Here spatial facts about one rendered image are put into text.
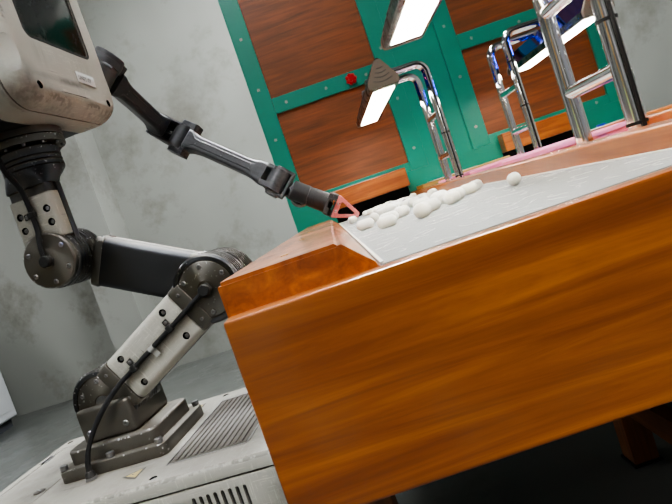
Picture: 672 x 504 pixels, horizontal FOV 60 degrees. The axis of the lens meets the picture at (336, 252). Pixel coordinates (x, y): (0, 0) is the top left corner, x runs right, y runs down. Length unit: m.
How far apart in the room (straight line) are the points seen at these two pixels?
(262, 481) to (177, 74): 4.20
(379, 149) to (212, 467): 1.56
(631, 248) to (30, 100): 0.94
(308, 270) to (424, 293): 0.09
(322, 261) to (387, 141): 1.86
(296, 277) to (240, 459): 0.57
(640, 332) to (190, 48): 4.61
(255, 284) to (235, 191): 4.25
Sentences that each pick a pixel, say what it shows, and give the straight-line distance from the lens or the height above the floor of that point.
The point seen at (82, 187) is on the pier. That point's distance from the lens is 4.87.
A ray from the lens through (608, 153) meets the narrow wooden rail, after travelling 0.74.
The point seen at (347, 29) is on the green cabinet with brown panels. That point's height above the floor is 1.42.
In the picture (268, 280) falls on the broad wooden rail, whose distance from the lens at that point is 0.43.
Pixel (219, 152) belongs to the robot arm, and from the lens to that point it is 1.77.
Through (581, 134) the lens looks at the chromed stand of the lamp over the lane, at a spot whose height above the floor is 0.78.
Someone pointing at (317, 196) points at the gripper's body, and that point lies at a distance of 1.64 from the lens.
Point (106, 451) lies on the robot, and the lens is 1.20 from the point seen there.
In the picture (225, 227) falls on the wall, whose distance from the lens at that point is 4.72.
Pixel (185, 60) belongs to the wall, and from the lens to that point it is 4.90.
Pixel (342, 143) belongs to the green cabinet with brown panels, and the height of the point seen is 1.03.
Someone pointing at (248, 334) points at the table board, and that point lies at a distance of 0.42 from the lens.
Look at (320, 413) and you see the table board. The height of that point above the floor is 0.66.
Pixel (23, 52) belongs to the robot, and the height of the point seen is 1.20.
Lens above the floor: 0.79
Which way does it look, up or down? 4 degrees down
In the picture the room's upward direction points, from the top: 19 degrees counter-clockwise
